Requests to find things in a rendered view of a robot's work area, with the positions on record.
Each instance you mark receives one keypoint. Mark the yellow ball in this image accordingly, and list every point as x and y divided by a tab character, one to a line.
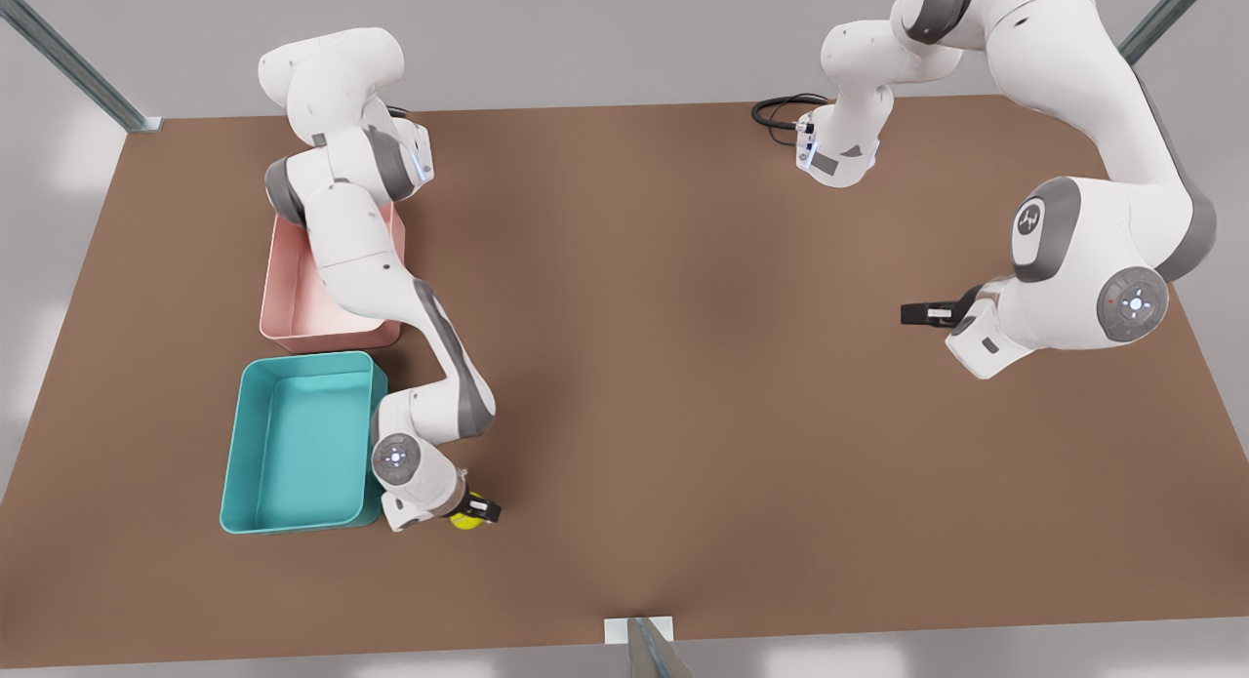
463	520

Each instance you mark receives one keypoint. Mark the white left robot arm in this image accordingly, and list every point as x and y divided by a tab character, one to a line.
1083	229

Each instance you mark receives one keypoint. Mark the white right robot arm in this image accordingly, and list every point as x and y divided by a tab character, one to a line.
361	259

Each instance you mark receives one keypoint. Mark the teal plastic bin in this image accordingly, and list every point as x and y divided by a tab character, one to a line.
298	444

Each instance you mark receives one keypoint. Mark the pink plastic bin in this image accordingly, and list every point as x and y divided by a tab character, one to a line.
298	298

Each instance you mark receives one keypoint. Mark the silver frame post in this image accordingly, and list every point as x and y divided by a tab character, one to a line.
1166	15
646	647
73	63

